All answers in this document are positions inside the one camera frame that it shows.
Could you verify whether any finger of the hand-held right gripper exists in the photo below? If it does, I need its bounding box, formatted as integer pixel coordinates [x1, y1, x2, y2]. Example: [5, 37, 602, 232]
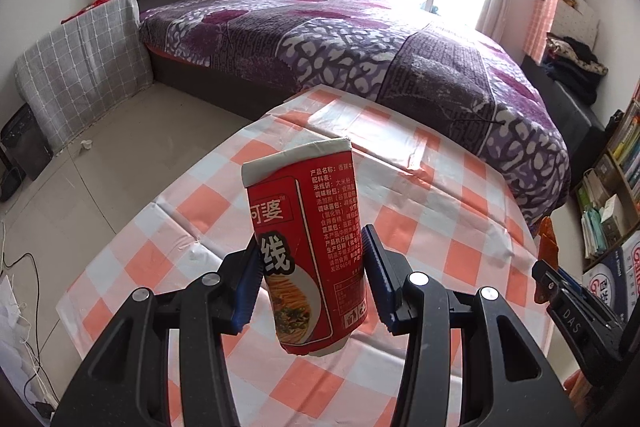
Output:
[531, 259, 621, 324]

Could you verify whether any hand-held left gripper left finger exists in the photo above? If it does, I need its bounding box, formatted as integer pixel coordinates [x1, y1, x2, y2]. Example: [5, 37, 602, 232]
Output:
[50, 239, 264, 427]

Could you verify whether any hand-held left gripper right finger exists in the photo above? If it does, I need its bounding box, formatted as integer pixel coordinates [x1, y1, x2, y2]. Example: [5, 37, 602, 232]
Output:
[361, 224, 571, 427]

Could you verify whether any orange snack wrapper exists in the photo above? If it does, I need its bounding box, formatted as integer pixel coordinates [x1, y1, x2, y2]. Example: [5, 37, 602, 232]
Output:
[537, 217, 560, 269]

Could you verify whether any red noodle cup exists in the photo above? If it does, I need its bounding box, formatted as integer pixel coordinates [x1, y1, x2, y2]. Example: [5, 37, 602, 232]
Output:
[241, 138, 371, 357]

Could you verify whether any printed cardboard box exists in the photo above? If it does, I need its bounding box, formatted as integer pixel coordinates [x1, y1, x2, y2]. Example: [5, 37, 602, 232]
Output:
[582, 232, 640, 324]

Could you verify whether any orange white checkered tablecloth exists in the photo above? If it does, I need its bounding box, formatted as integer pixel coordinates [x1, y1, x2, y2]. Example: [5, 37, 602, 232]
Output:
[57, 84, 557, 427]

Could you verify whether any bookshelf with books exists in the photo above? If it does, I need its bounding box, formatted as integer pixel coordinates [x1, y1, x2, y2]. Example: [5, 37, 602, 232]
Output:
[570, 82, 640, 264]

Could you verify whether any black bench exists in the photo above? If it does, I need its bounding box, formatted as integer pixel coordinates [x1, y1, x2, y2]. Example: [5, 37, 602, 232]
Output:
[520, 59, 609, 168]

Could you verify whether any pile of dark clothes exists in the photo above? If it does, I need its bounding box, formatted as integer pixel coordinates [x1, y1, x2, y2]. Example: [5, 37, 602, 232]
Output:
[542, 34, 609, 106]

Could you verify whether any white cloth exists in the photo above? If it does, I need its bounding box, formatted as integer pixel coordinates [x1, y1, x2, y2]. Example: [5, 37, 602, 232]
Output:
[0, 277, 56, 408]

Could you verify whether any bed with purple blanket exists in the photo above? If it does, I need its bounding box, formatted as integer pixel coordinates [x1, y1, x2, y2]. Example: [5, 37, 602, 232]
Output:
[137, 0, 572, 226]

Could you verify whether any pink box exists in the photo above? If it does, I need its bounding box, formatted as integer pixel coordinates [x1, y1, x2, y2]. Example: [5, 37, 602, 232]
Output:
[522, 0, 559, 63]

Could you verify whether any white storage box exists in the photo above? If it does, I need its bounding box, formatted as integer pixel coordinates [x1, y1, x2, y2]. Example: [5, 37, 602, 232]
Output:
[550, 0, 601, 53]

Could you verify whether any black floor appliance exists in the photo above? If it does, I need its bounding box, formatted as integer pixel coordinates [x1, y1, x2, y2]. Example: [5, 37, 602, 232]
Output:
[0, 104, 54, 203]

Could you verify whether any grey checked mat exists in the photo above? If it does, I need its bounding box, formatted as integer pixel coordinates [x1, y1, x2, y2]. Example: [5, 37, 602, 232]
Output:
[14, 0, 155, 154]

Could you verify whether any red cloth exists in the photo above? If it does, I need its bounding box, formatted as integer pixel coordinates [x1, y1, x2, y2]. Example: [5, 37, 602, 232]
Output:
[62, 0, 114, 26]

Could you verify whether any black cable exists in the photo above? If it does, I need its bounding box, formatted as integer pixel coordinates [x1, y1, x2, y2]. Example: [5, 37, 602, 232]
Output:
[0, 222, 62, 408]

